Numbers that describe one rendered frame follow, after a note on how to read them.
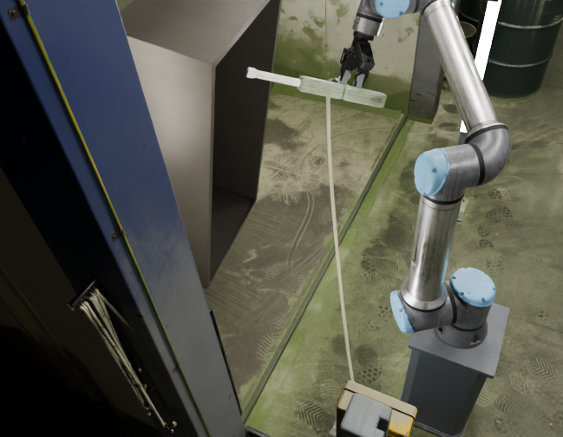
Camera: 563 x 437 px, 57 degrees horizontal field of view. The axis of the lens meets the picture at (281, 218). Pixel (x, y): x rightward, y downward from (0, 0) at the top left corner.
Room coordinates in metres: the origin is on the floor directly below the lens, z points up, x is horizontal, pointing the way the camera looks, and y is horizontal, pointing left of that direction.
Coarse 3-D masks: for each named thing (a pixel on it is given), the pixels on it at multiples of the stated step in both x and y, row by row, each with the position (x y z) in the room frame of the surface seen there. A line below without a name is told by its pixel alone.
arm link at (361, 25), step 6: (354, 18) 1.62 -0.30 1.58; (360, 18) 1.60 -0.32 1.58; (354, 24) 1.61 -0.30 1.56; (360, 24) 1.59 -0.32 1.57; (366, 24) 1.58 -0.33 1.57; (372, 24) 1.58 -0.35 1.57; (378, 24) 1.59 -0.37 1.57; (360, 30) 1.58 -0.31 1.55; (366, 30) 1.57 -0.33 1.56; (372, 30) 1.57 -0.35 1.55; (378, 30) 1.59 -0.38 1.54
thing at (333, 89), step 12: (252, 72) 1.47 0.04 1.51; (264, 72) 1.48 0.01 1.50; (288, 84) 1.48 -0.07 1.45; (300, 84) 1.48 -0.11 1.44; (312, 84) 1.47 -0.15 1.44; (324, 84) 1.48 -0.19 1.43; (336, 84) 1.49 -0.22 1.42; (336, 96) 1.47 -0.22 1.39; (348, 96) 1.48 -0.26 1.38; (360, 96) 1.48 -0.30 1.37; (372, 96) 1.49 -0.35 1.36; (384, 96) 1.49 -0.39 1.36
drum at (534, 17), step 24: (504, 0) 3.37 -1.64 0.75; (528, 0) 3.28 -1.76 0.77; (552, 0) 3.26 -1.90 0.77; (480, 24) 3.55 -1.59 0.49; (504, 24) 3.33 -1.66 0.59; (528, 24) 3.26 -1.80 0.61; (552, 24) 3.26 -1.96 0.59; (504, 48) 3.31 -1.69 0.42; (528, 48) 3.26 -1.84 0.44; (552, 48) 3.34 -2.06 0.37; (504, 72) 3.29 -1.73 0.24; (528, 72) 3.26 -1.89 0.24; (504, 96) 3.27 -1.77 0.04; (528, 96) 3.27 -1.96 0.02
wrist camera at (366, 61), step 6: (360, 42) 1.57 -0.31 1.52; (366, 42) 1.58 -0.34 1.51; (360, 48) 1.55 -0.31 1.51; (366, 48) 1.55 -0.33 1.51; (360, 54) 1.52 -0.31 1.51; (366, 54) 1.52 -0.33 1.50; (372, 54) 1.53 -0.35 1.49; (360, 60) 1.50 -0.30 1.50; (366, 60) 1.49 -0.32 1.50; (372, 60) 1.50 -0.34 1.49; (360, 66) 1.49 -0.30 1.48; (366, 66) 1.48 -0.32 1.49; (372, 66) 1.48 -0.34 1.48
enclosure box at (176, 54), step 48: (144, 0) 1.63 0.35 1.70; (192, 0) 1.66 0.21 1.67; (240, 0) 1.68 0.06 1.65; (144, 48) 1.41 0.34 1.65; (192, 48) 1.40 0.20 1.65; (240, 48) 1.96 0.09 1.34; (192, 96) 1.36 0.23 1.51; (240, 96) 1.98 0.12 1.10; (192, 144) 1.38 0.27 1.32; (240, 144) 1.99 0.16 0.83; (192, 192) 1.41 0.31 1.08; (240, 192) 2.02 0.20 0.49; (192, 240) 1.43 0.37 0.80
